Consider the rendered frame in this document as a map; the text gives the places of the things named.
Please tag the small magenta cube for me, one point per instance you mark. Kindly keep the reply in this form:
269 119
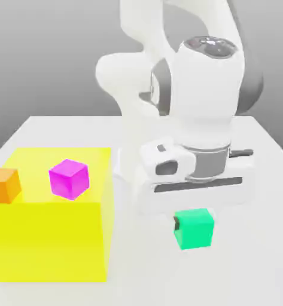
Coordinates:
68 179

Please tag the small orange cube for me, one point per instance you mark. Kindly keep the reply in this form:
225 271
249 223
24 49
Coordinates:
2 185

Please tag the large yellow box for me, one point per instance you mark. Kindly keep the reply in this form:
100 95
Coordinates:
47 239

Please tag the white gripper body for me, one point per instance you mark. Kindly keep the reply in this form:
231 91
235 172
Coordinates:
198 196

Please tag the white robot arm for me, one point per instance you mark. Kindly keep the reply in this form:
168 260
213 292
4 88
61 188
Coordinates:
203 95

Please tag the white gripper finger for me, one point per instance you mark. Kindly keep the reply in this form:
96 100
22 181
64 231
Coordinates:
176 223
212 212

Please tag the small green cube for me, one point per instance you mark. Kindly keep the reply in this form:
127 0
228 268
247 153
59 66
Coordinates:
196 229

